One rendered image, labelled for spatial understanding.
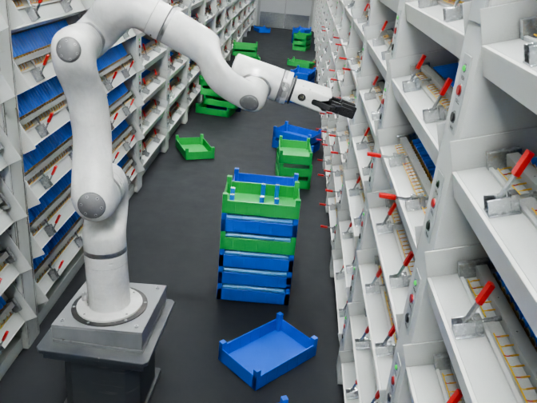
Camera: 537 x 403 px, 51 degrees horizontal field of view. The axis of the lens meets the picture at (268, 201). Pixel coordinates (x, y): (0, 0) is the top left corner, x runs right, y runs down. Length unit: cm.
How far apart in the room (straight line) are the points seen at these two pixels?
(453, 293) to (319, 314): 145
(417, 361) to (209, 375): 107
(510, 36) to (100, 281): 122
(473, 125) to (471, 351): 33
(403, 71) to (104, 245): 93
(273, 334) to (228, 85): 114
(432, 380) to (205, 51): 90
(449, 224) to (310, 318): 144
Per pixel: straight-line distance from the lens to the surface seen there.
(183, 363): 209
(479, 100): 91
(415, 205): 124
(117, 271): 167
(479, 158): 94
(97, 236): 162
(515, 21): 90
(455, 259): 100
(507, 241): 73
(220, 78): 140
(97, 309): 173
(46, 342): 177
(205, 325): 226
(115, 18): 147
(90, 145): 153
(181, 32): 145
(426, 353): 110
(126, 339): 168
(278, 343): 219
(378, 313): 158
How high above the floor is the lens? 136
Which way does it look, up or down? 24 degrees down
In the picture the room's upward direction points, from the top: 5 degrees clockwise
